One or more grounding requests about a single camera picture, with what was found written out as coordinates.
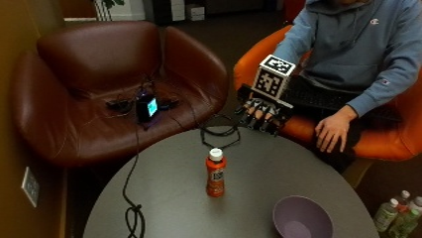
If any clear drink bottle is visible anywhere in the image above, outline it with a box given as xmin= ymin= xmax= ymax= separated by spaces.
xmin=408 ymin=195 xmax=422 ymax=216

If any the person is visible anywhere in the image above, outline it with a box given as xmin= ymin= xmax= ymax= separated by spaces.
xmin=272 ymin=0 xmax=422 ymax=173

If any purple bowl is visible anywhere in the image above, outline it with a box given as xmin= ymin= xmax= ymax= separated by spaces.
xmin=272 ymin=194 xmax=336 ymax=238

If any white marker cube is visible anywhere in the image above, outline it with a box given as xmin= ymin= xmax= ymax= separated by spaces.
xmin=251 ymin=54 xmax=297 ymax=100

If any white box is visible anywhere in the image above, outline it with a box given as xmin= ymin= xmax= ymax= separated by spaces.
xmin=186 ymin=3 xmax=208 ymax=22

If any orange bottle with white cap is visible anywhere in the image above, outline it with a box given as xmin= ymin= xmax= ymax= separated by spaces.
xmin=205 ymin=148 xmax=228 ymax=198

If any red drink bottle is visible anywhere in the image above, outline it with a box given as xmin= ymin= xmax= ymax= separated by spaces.
xmin=393 ymin=189 xmax=412 ymax=212

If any green drink bottle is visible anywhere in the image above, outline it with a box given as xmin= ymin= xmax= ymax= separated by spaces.
xmin=373 ymin=197 xmax=400 ymax=233
xmin=387 ymin=208 xmax=422 ymax=238

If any black cable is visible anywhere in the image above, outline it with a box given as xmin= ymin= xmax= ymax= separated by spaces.
xmin=122 ymin=75 xmax=243 ymax=238

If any orange armchair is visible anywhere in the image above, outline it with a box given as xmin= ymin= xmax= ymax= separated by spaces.
xmin=232 ymin=24 xmax=422 ymax=163

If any brown leather armchair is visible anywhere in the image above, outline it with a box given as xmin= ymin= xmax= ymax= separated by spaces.
xmin=11 ymin=20 xmax=229 ymax=168

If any small black device with screen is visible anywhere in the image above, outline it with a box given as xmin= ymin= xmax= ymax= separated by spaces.
xmin=136 ymin=94 xmax=160 ymax=123

